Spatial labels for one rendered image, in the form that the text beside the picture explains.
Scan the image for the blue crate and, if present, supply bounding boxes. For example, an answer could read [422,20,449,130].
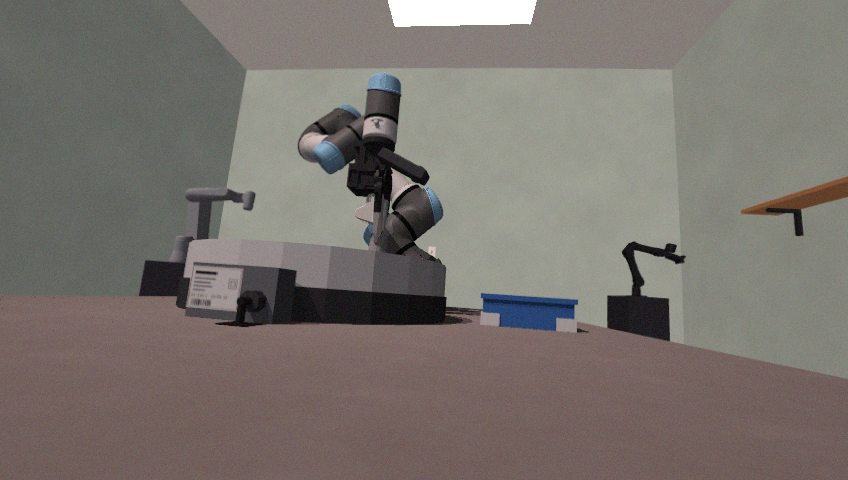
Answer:
[480,293,578,333]

